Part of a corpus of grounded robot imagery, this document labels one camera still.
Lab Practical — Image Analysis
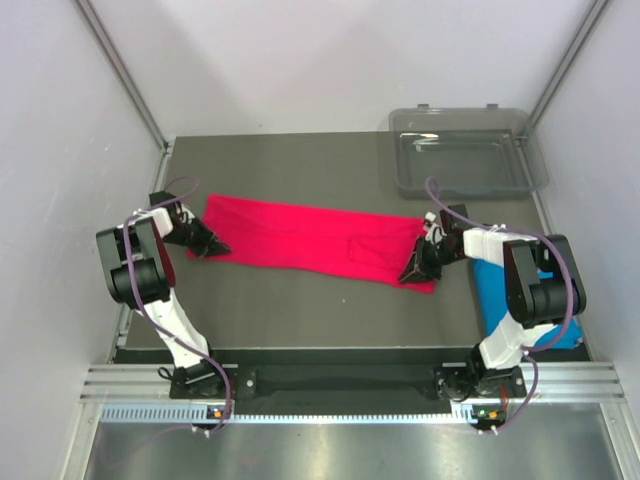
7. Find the blue folded t shirt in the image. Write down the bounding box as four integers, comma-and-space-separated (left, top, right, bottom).
472, 259, 583, 350

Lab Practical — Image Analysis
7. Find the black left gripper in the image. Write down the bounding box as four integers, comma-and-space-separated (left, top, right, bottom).
161, 215, 231, 258

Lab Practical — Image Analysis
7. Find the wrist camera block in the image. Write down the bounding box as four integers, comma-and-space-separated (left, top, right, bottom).
423, 209, 470, 243
149, 190, 194, 229

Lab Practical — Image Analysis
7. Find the grey slotted cable duct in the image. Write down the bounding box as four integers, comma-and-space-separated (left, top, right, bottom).
99, 402, 506, 425

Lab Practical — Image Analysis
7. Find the red t shirt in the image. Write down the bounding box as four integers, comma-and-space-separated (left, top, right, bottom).
202, 194, 435, 294

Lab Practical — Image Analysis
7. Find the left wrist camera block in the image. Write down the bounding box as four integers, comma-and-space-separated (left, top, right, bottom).
149, 190, 194, 229

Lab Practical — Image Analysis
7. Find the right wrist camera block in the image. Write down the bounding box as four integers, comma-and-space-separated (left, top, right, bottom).
423, 209, 470, 243

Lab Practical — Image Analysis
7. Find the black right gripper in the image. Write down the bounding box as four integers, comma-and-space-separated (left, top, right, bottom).
399, 235, 464, 285

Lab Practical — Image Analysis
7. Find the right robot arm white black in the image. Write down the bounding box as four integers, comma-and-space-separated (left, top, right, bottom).
398, 228, 586, 396

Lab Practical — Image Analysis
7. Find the clear plastic storage bin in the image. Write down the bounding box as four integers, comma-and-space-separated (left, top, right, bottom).
389, 105, 549, 200

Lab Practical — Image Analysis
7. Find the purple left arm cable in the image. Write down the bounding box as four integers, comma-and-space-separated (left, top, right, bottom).
122, 175, 236, 436

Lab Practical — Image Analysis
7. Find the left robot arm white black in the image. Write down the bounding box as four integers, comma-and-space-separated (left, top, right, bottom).
96, 202, 231, 397

